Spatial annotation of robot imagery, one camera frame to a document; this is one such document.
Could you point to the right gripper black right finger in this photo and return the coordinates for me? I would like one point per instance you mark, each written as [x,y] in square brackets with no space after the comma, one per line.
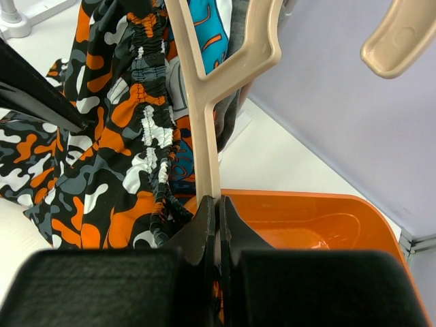
[306,289]

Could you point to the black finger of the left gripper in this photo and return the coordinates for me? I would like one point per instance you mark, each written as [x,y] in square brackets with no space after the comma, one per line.
[25,90]

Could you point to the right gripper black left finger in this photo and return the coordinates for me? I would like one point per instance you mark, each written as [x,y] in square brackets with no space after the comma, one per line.
[168,286]

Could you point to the orange black camouflage shorts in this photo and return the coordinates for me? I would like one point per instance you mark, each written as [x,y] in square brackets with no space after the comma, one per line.
[112,185]

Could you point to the blue orange patterned shorts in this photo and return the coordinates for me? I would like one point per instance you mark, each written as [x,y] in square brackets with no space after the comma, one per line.
[201,33]

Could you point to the grey sweat shorts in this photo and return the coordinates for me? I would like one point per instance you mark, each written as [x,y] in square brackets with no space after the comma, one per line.
[254,49]

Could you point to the white and metal clothes rack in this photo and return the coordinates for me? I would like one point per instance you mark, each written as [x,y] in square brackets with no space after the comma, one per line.
[17,23]

